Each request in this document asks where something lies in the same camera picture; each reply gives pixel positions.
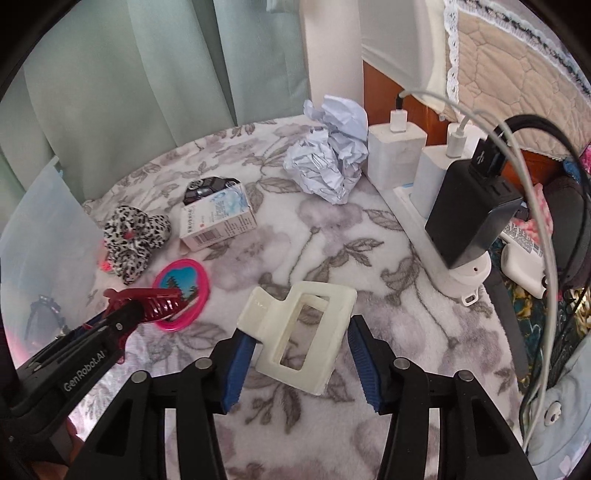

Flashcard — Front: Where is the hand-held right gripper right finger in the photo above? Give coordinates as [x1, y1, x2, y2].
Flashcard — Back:
[348, 315, 539, 480]

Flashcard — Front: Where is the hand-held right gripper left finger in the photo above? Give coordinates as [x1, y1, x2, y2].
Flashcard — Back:
[65, 329, 256, 480]

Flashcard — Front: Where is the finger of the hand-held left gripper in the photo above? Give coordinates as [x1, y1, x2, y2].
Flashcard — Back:
[68, 311, 117, 341]
[69, 301, 147, 348]

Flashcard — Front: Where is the red hair claw clip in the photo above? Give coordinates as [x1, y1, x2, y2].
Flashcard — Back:
[102, 287, 190, 324]

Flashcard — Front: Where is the black toothed headband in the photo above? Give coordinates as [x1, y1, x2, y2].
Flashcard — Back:
[25, 295, 70, 342]

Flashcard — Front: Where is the cream hair claw clip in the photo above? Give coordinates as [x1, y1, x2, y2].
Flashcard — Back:
[237, 280, 358, 397]

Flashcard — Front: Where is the pink round picture mirror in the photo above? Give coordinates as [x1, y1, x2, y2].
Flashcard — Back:
[152, 258, 212, 332]

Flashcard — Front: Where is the leopard print scrunchie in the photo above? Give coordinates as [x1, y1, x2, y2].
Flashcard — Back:
[102, 205, 171, 285]

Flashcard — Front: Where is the clear plastic container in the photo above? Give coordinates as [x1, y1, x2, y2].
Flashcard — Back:
[0, 157, 100, 384]

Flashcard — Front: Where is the white paper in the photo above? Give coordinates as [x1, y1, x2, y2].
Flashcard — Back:
[283, 95, 370, 205]

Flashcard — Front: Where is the grey floral blanket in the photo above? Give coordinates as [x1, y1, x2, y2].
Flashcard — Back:
[69, 117, 532, 480]

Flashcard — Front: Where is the white power strip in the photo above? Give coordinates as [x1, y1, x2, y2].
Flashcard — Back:
[392, 185, 491, 306]

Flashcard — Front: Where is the small white blue box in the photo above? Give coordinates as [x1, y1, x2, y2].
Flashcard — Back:
[178, 183, 258, 252]

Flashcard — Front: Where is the black toy car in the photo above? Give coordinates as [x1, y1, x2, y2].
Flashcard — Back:
[183, 176, 241, 206]

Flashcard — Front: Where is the dark floral cloth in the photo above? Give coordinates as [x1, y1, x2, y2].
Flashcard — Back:
[503, 272, 587, 370]

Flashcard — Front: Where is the black charger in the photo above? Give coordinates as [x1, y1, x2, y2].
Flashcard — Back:
[425, 138, 525, 270]

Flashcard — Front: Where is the white lotion tube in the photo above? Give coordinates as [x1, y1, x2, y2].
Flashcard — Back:
[501, 222, 550, 296]

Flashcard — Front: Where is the white tall charger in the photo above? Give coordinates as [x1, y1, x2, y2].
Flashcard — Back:
[411, 121, 485, 217]

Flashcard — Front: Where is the pale blue floral pillow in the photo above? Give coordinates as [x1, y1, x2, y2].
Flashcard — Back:
[522, 342, 591, 467]

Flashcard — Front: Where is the pink knitted cloth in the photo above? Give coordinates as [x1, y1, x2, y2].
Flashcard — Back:
[522, 182, 555, 241]

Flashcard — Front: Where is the dark round object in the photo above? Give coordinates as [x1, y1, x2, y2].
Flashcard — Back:
[545, 175, 591, 296]

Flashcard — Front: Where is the pale green curtain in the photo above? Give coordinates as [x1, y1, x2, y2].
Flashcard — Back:
[0, 0, 315, 222]

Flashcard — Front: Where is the white mattress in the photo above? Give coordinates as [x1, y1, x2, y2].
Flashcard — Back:
[360, 0, 458, 116]

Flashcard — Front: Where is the beige quilted lace cover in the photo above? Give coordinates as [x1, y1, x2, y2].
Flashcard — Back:
[443, 0, 591, 155]

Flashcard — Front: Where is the white cable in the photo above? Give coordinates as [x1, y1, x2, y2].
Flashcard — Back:
[394, 89, 561, 446]

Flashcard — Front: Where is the brown wooden bed frame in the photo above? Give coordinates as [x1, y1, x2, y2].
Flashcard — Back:
[362, 60, 564, 162]

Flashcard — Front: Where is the black cable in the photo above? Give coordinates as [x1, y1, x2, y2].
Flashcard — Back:
[480, 114, 591, 393]

